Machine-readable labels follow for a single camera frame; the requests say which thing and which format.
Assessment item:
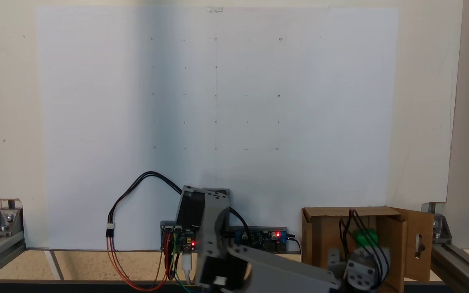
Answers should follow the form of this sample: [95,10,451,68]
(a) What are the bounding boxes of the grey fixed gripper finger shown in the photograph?
[358,245,392,262]

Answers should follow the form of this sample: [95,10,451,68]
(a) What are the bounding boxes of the green dice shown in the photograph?
[354,229,379,248]

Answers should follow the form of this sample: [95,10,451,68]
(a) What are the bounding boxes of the brown cardboard box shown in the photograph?
[302,206,435,293]

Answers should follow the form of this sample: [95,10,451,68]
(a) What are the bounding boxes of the blue power converter board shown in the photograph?
[231,227,289,254]

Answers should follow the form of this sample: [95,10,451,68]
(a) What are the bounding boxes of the blue motor controller board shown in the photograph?
[160,221,197,253]

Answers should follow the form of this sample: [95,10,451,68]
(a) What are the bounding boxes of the white paper sheet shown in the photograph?
[36,6,400,251]

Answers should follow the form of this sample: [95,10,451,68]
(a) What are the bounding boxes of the black gripper motor cable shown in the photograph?
[338,209,390,282]

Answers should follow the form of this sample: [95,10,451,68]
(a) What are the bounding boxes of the metal corner bracket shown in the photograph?
[422,203,453,244]
[0,208,24,237]

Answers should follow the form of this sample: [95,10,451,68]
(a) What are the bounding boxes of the coloured jumper wires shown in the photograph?
[169,243,198,292]

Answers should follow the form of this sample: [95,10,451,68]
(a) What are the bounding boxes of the red and orange wires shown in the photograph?
[106,235,174,292]

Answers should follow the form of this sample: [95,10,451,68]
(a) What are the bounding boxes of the black cable with white connector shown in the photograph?
[105,171,184,238]

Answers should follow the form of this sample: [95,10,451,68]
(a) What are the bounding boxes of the black frame bar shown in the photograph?
[0,280,202,293]

